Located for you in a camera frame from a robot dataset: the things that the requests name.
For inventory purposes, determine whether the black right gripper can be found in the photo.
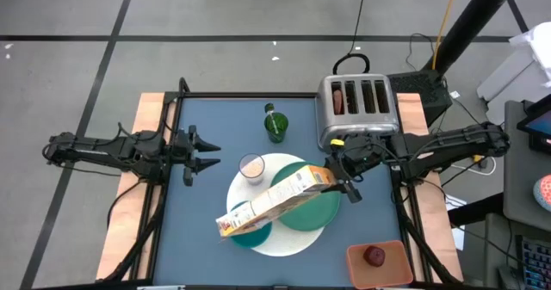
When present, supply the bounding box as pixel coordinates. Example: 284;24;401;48
323;135;388;205

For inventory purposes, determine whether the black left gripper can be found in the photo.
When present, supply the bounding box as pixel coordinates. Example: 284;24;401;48
165;125;222;187

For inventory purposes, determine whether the orange cereal box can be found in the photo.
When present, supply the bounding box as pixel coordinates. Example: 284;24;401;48
214;164;337;238

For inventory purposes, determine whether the brown bread slice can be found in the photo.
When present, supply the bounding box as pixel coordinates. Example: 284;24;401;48
331;89;344;115

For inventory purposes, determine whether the dark red apple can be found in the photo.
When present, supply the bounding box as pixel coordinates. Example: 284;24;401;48
362;245;387;268

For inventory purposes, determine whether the green round plate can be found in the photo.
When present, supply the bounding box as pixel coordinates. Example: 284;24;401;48
269;160;342;233

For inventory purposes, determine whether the clear glass cup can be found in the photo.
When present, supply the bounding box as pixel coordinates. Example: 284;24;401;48
238;152;266;186

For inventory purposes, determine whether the silver four-slot toaster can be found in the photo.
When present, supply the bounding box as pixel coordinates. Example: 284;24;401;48
315;73;401;151

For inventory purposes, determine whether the green plastic cup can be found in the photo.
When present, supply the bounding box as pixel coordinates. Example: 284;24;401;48
263;111;289;144

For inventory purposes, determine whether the teal bowl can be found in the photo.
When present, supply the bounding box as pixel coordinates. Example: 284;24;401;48
230;201;273;250

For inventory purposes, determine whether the light wooden side board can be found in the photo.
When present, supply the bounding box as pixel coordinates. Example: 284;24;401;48
395;92;464;282
96;92;167;281

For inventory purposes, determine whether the orange plastic tray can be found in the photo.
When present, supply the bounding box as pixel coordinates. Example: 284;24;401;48
346;239;414;290

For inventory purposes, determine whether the black perforated base box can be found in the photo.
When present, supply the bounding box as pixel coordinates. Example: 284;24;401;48
386;69;454;128

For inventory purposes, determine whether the grey desk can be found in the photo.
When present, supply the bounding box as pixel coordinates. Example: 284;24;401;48
502;100;551;222

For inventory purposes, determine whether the patterned orange white bowl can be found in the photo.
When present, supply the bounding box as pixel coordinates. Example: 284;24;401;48
532;173;551;213

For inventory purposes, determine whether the black tablet screen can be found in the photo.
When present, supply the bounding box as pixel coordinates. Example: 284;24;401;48
516;94;551;156

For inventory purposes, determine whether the black computer keyboard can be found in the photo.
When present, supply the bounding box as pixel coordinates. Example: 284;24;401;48
518;235;551;290

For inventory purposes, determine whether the black toaster power cord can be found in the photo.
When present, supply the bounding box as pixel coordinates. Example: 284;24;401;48
331;0;371;76

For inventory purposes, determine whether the yellow cable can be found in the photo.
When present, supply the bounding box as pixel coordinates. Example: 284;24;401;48
431;0;461;71

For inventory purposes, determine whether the black camera stand pole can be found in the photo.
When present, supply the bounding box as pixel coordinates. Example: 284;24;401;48
424;0;517;74

